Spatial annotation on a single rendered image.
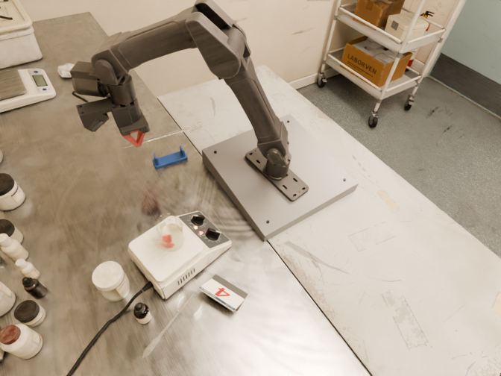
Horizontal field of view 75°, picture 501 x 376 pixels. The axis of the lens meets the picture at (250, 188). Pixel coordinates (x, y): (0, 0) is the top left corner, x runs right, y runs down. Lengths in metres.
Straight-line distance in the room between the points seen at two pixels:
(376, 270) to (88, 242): 0.70
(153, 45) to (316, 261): 0.60
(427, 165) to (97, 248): 2.28
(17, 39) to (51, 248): 0.89
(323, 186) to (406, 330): 0.39
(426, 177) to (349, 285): 1.81
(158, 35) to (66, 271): 0.55
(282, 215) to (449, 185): 1.88
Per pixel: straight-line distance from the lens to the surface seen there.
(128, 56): 0.74
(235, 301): 0.74
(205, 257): 0.75
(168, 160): 1.00
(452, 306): 0.92
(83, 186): 1.01
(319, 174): 0.95
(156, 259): 0.72
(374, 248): 0.90
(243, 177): 0.90
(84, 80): 0.84
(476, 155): 2.97
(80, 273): 0.86
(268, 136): 0.78
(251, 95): 0.72
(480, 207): 2.59
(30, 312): 0.81
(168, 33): 0.68
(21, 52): 1.59
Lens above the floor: 1.62
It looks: 50 degrees down
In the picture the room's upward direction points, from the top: 5 degrees clockwise
